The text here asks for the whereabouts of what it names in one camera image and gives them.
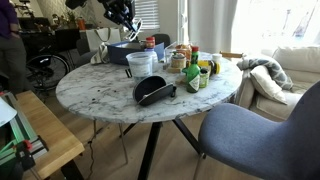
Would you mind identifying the wooden chair back rail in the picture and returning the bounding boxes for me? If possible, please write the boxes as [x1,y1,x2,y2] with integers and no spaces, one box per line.
[219,50,245,60]

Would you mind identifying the person in purple top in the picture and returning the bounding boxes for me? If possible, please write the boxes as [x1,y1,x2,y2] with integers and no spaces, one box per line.
[0,0,30,95]

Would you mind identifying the white window blind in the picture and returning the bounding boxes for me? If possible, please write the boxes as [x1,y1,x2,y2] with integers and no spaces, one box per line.
[134,0,161,33]

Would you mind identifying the black metal table base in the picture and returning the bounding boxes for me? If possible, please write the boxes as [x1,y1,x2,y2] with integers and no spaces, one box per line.
[120,116,207,180]

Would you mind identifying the light grey curtain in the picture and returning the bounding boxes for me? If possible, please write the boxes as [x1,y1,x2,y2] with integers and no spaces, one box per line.
[187,0,240,54]

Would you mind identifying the potted green plant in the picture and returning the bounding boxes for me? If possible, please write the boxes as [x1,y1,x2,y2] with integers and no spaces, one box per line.
[51,9,78,30]

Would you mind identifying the wooden bench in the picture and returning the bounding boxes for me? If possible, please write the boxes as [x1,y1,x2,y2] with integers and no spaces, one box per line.
[14,89,86,180]

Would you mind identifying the white tote bag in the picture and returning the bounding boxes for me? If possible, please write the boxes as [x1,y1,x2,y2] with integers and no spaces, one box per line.
[84,26,122,52]

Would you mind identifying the clear plastic bin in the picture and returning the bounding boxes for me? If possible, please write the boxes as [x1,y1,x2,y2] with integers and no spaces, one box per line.
[164,40,195,65]

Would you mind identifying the red lid peanut butter jar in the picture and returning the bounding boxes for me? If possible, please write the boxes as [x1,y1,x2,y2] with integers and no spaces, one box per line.
[145,36,157,50]

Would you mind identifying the orange jar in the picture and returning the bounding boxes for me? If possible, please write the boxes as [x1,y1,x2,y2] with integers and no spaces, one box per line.
[76,16,87,31]

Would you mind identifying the black desk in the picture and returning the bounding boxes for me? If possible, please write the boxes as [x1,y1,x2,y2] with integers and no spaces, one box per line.
[19,27,81,58]

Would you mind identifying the white frame glasses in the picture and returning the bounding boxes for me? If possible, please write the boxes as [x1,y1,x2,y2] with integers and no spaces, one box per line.
[127,17,145,43]

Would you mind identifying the red cap sauce bottle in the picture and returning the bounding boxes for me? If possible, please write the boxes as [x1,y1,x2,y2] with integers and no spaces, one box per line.
[190,45,200,64]

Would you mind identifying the navy blue cardboard box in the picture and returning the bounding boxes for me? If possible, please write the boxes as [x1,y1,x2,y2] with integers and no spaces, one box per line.
[106,39,166,66]

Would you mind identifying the green lime juice bottle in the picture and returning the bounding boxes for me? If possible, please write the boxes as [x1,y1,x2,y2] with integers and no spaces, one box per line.
[181,53,202,94]

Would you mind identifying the orange food package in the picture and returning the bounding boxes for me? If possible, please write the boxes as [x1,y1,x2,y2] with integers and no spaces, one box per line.
[174,43,193,62]

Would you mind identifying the small green jar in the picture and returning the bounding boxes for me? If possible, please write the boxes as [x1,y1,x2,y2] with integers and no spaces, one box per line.
[198,67,210,89]

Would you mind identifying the grey patterned blanket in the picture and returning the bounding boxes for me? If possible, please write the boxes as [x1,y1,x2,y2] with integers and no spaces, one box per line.
[236,55,295,91]

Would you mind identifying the white paper sheet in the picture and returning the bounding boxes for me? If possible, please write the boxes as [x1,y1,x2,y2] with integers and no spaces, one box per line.
[0,96,18,128]

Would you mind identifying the striped cloth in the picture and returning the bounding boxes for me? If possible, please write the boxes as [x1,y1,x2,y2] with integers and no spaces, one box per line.
[89,42,111,66]

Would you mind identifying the transparent plastic bucket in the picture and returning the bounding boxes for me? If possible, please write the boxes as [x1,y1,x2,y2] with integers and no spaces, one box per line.
[125,51,155,83]

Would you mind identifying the thin dark floor cable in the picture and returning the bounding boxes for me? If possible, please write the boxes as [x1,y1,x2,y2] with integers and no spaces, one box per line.
[86,119,112,180]

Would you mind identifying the bicycle wheel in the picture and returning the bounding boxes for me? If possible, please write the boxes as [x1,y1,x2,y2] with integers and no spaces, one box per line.
[27,53,71,92]

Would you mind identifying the cream cushion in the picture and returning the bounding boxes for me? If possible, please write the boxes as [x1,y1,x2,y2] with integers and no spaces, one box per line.
[249,64,289,106]

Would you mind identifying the glass jar wooden lid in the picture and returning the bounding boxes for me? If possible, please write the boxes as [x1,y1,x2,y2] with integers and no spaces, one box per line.
[170,52,187,70]

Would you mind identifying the beige sofa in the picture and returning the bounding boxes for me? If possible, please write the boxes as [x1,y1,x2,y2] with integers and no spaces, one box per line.
[234,44,320,122]

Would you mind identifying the dark chair back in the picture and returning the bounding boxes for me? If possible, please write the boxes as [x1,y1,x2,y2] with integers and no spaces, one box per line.
[152,32,172,48]

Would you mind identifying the blue fabric chair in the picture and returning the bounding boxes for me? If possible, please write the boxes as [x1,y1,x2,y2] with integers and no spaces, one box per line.
[197,79,320,180]

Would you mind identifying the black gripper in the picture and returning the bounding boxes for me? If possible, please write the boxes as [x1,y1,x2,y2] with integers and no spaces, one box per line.
[103,0,141,33]

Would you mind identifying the green grey clamp tool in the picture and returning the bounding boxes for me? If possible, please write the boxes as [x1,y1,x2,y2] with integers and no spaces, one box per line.
[0,91,50,172]

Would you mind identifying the black oval glasses case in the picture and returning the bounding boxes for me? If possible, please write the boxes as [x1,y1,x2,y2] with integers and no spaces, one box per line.
[132,75,178,107]

